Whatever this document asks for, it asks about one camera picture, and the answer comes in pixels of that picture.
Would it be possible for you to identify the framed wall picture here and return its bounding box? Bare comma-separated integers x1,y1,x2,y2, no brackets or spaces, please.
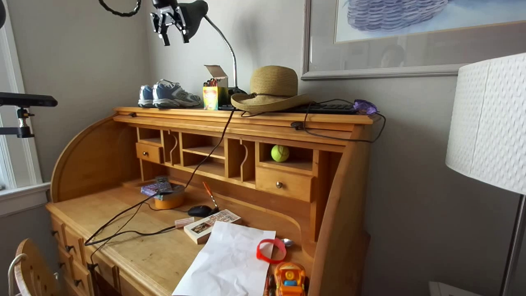
301,0,526,82

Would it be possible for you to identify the white paper sheet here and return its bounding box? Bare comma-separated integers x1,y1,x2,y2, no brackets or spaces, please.
171,221,278,296

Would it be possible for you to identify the white window frame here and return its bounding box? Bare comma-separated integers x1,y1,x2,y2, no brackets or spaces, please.
0,0,54,217

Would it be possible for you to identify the wooden chair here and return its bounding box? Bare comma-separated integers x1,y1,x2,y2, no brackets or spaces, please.
7,237,61,296

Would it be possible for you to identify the black cable white plug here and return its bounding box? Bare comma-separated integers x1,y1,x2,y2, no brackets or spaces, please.
84,216,197,250

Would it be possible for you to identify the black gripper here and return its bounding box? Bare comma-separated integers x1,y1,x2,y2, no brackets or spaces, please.
148,0,192,48

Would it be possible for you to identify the black camera stand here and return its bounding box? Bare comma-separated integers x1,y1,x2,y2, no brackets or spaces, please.
0,91,59,140

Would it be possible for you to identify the white paperback book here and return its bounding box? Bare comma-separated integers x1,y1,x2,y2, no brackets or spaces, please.
182,207,243,245

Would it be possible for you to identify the orange handled screwdriver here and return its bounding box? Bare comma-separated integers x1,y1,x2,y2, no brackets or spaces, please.
201,181,222,214

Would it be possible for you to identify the black keyboard cable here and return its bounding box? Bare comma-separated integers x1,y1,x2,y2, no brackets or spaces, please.
291,97,388,145

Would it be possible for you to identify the thick black lamp cable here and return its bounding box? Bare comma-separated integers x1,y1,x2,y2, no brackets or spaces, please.
81,105,238,247

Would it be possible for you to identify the yellow-green tennis ball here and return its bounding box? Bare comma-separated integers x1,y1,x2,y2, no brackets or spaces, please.
270,145,291,165

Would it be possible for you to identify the purple computer mouse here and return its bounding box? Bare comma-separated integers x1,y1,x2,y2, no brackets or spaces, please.
352,99,380,119

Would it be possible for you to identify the black computer mouse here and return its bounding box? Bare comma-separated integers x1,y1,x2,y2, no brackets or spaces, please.
186,204,220,219

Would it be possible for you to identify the small wooden desk drawer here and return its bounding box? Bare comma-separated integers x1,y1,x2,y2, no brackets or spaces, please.
135,140,164,165
255,165,316,204

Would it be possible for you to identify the black keyboard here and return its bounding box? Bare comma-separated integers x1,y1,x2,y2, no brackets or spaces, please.
294,101,363,115

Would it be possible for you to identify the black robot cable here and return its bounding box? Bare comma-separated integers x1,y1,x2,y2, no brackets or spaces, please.
97,0,143,18

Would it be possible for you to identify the black gooseneck desk lamp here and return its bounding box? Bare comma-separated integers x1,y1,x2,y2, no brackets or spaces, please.
179,0,248,112

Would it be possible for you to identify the woven straw hat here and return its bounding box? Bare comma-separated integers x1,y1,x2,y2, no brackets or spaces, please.
228,64,311,117

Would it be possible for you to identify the orange toy car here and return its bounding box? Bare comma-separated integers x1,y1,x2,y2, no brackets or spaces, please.
271,262,309,296

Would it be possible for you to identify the green yellow crayon box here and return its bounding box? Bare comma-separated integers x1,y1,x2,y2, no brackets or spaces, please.
201,63,230,112

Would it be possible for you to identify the red plastic wristband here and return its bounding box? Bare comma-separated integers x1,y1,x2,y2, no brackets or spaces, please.
255,237,289,267

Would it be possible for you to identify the blue white sneaker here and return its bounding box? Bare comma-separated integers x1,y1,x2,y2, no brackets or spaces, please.
136,82,156,109
151,78,204,110

